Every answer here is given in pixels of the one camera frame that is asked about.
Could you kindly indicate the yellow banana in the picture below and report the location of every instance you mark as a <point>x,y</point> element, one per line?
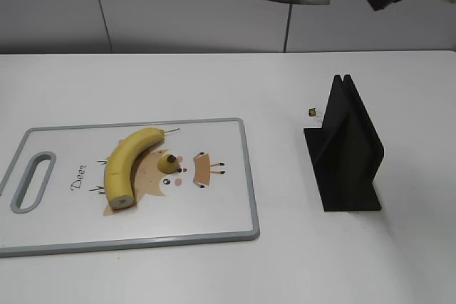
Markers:
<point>117,177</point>

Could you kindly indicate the banana end piece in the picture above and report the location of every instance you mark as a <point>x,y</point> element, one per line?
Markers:
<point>168,164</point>

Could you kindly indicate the black knife stand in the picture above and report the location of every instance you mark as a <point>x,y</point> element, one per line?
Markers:
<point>345,151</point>

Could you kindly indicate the white grey-rimmed cutting board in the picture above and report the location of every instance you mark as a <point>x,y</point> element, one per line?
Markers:
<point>53,198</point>

